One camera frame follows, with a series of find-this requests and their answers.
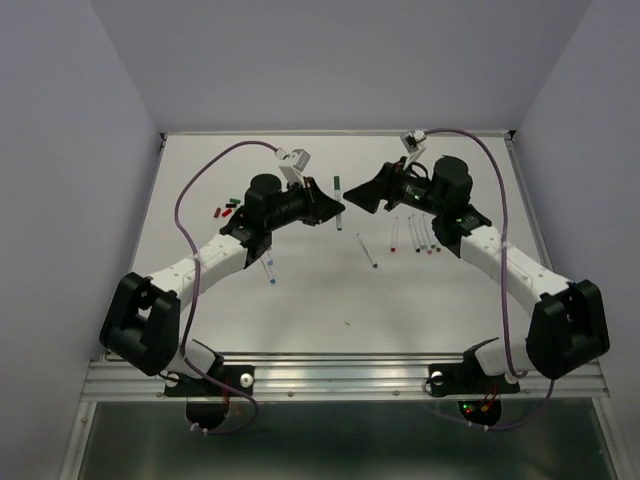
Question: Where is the black marker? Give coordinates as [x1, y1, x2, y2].
[408, 216, 422, 253]

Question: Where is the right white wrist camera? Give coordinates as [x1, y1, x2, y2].
[400, 130, 426, 166]

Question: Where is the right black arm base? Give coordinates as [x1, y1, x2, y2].
[422, 349, 520, 431]

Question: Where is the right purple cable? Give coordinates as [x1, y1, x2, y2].
[424, 127, 555, 435]

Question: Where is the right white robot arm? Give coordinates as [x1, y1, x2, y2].
[343, 156, 610, 380]

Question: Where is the aluminium front rail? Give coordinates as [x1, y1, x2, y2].
[60, 353, 635, 479]

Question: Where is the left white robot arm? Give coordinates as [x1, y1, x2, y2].
[99, 174, 345, 379]

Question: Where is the purple cable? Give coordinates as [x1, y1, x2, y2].
[424, 127, 555, 435]
[174, 140, 259, 436]

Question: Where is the purple marker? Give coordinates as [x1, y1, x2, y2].
[356, 232, 379, 269]

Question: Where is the teal green marker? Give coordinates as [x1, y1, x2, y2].
[333, 175, 343, 232]

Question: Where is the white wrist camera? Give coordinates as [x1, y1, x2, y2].
[274, 148, 311, 186]
[400, 130, 426, 166]

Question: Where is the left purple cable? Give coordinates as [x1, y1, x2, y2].
[174, 140, 259, 436]

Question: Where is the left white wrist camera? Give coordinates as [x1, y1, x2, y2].
[274, 148, 311, 186]

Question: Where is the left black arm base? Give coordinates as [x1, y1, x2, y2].
[163, 363, 259, 436]

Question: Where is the red marker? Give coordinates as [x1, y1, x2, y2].
[390, 217, 399, 253]

